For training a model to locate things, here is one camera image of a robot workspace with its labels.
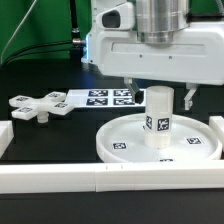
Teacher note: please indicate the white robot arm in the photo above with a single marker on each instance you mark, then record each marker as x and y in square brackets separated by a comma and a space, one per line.
[155, 40]

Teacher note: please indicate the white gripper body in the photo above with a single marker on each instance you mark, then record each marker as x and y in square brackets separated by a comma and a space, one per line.
[196, 55]

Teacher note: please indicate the white round table top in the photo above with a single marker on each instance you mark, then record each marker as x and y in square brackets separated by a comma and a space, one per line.
[181, 139]

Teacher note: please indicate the white cross-shaped table base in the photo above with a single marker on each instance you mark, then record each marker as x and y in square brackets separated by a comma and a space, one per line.
[27, 108]

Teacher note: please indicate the white marker sheet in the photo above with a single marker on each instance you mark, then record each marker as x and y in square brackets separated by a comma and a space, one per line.
[101, 98]

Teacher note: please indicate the white front fence bar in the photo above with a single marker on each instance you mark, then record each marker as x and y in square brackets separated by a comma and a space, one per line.
[103, 177]

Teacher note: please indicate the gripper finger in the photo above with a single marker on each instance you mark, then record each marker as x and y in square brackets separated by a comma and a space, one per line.
[137, 94]
[188, 99]

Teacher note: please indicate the white left fence block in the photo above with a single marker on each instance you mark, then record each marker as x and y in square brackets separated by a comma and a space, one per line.
[6, 135]

